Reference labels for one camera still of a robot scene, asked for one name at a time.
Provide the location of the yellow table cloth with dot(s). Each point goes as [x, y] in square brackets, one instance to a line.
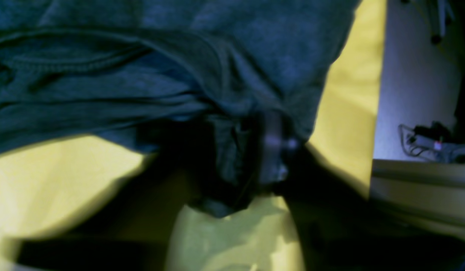
[47, 188]

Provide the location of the white power strip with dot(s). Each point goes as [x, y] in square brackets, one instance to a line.
[434, 143]

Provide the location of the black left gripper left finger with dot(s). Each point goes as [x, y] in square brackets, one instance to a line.
[115, 218]

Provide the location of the dark grey long-sleeve T-shirt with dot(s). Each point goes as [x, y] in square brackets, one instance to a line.
[242, 78]

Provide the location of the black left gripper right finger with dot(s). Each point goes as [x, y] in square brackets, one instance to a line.
[337, 229]

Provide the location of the grey aluminium table rail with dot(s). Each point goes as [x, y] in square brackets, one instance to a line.
[430, 196]

